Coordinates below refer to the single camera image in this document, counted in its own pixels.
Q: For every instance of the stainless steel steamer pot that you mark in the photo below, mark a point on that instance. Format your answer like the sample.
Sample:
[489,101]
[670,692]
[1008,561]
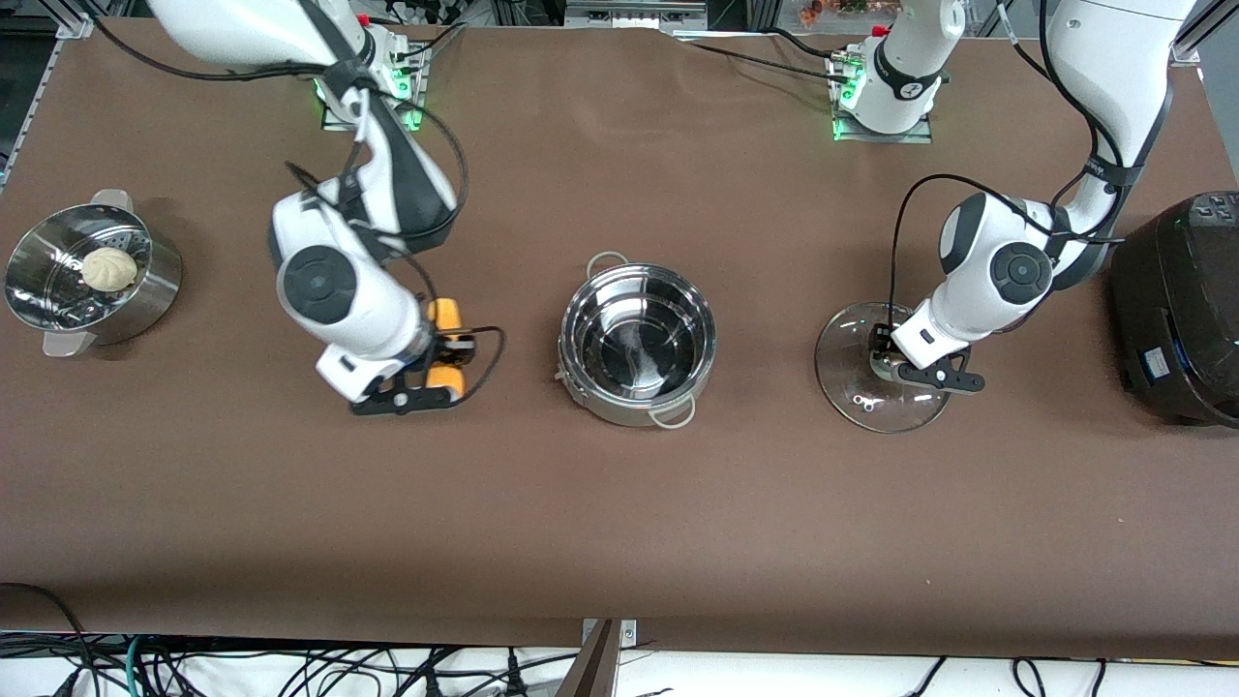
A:
[145,300]

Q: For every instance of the glass pot lid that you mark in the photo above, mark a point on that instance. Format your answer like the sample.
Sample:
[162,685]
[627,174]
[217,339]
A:
[852,387]

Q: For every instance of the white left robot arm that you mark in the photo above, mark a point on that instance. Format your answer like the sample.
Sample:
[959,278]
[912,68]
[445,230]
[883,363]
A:
[978,242]

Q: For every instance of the white steamed bun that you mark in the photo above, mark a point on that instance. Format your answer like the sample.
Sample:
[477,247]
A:
[109,271]

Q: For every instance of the metal table edge bracket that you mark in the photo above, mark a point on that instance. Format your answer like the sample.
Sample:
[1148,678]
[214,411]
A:
[600,658]

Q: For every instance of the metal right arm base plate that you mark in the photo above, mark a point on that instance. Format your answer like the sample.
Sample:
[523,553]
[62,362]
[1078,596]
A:
[411,111]

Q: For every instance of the black rice cooker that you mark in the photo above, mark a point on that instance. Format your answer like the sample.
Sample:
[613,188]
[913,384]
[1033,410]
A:
[1181,319]

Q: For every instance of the yellow corn cob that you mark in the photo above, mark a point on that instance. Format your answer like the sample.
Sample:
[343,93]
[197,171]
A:
[446,315]

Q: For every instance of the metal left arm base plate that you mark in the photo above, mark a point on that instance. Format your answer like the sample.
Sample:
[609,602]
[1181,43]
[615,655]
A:
[920,136]

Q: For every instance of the grey power strip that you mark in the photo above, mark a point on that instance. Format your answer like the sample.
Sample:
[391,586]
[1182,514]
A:
[634,12]

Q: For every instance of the aluminium frame profile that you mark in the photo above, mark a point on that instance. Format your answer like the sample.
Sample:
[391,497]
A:
[1200,34]
[73,21]

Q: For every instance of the brown table cover sheet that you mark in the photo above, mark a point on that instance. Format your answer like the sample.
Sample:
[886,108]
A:
[619,532]

